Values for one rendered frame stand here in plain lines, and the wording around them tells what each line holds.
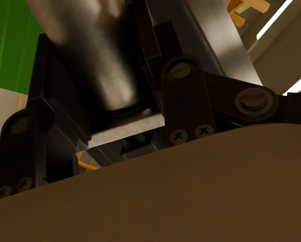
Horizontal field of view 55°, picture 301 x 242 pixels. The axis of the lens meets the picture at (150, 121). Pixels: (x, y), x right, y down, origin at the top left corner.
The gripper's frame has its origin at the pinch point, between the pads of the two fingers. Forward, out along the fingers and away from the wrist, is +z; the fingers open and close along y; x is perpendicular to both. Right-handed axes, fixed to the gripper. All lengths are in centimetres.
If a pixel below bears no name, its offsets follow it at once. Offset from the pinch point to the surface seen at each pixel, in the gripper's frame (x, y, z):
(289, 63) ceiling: -478, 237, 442
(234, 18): -182, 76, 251
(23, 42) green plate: -2.7, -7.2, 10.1
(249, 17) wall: -578, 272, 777
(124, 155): -13.5, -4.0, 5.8
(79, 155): -430, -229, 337
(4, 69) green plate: -4.2, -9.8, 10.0
